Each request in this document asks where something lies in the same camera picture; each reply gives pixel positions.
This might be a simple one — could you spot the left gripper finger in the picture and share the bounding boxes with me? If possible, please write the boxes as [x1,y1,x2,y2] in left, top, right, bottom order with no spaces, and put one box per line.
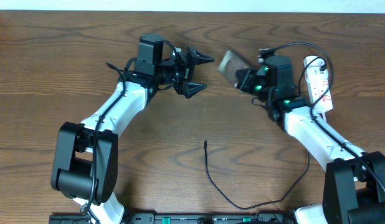
[187,47,214,66]
[183,82,207,99]

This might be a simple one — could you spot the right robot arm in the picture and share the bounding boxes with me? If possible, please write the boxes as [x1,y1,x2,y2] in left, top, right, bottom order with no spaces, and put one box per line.
[221,55,385,223]

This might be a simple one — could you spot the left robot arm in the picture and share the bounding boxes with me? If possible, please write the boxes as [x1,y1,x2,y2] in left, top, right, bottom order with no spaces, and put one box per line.
[50,44,214,223]

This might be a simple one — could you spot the white power strip socket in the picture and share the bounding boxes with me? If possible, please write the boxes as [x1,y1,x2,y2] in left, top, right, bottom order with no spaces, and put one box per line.
[303,55,333,113]

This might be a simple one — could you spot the black charger cable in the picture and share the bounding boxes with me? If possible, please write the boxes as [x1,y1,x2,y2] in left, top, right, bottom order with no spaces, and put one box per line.
[203,56,328,211]

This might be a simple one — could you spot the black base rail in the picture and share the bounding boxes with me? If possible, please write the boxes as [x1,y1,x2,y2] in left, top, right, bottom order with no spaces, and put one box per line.
[48,212,297,224]

